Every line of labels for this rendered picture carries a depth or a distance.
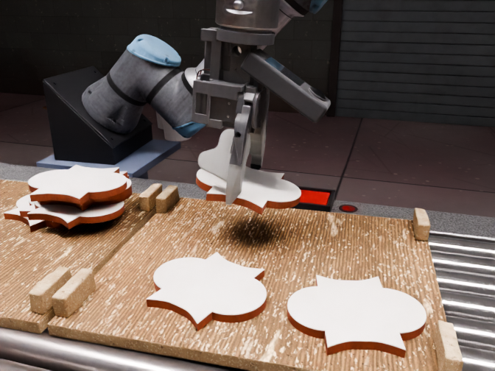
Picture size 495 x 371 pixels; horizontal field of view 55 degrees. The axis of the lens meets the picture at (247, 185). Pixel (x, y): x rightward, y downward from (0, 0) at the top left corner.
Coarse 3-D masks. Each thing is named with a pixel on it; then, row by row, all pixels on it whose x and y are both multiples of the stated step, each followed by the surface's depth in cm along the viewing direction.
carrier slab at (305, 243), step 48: (144, 240) 67; (192, 240) 67; (240, 240) 67; (288, 240) 67; (336, 240) 67; (384, 240) 67; (96, 288) 56; (144, 288) 56; (288, 288) 56; (432, 288) 56; (96, 336) 49; (144, 336) 48; (192, 336) 48; (240, 336) 48; (288, 336) 48; (432, 336) 48
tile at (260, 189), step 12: (204, 180) 63; (216, 180) 63; (252, 180) 65; (264, 180) 66; (276, 180) 66; (216, 192) 60; (252, 192) 62; (264, 192) 62; (276, 192) 63; (288, 192) 63; (300, 192) 64; (240, 204) 60; (252, 204) 59; (264, 204) 59; (276, 204) 60; (288, 204) 61
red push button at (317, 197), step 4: (304, 192) 85; (308, 192) 85; (312, 192) 85; (316, 192) 85; (320, 192) 85; (324, 192) 85; (304, 196) 83; (308, 196) 83; (312, 196) 83; (316, 196) 83; (320, 196) 83; (324, 196) 83; (328, 196) 83; (300, 200) 81; (304, 200) 81; (308, 200) 81; (312, 200) 81; (316, 200) 81; (320, 200) 81; (324, 200) 81; (328, 200) 82; (320, 204) 80; (324, 204) 80
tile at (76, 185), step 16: (48, 176) 71; (64, 176) 71; (80, 176) 71; (96, 176) 71; (112, 176) 71; (32, 192) 68; (48, 192) 65; (64, 192) 65; (80, 192) 65; (96, 192) 66; (112, 192) 67
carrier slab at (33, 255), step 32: (0, 192) 83; (0, 224) 72; (96, 224) 72; (128, 224) 72; (0, 256) 63; (32, 256) 63; (64, 256) 63; (96, 256) 63; (0, 288) 56; (32, 288) 56; (0, 320) 51; (32, 320) 50
